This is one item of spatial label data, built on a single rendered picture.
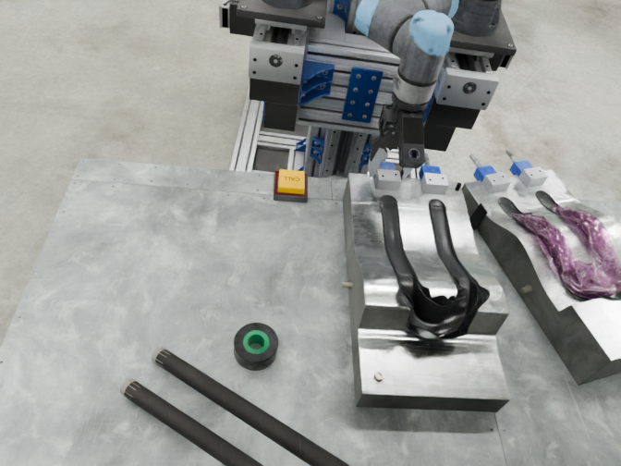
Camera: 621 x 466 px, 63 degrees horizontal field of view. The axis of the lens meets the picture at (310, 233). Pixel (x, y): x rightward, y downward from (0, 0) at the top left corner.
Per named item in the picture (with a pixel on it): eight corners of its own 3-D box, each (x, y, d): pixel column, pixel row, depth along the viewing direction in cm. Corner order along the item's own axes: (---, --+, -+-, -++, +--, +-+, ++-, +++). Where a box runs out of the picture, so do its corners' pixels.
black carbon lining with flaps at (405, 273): (375, 201, 112) (385, 169, 105) (444, 205, 114) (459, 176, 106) (392, 343, 90) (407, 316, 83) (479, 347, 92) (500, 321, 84)
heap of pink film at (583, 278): (502, 215, 115) (517, 191, 109) (564, 203, 120) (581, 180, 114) (569, 312, 100) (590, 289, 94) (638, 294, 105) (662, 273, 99)
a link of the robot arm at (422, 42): (429, 2, 90) (467, 23, 86) (412, 57, 98) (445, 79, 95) (400, 12, 86) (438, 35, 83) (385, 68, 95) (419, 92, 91)
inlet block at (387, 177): (369, 157, 122) (373, 141, 118) (389, 159, 122) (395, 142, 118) (373, 197, 114) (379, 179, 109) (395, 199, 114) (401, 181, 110)
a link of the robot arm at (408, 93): (440, 89, 93) (396, 84, 92) (432, 109, 96) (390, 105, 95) (433, 66, 97) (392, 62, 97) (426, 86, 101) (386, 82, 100)
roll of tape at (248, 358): (250, 379, 90) (251, 371, 87) (225, 347, 93) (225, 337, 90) (286, 354, 94) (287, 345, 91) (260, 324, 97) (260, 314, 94)
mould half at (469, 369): (342, 200, 121) (352, 157, 110) (447, 208, 123) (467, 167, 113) (355, 407, 89) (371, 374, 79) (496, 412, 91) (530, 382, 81)
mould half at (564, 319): (456, 198, 126) (472, 165, 117) (541, 184, 133) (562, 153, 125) (578, 386, 97) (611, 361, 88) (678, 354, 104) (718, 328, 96)
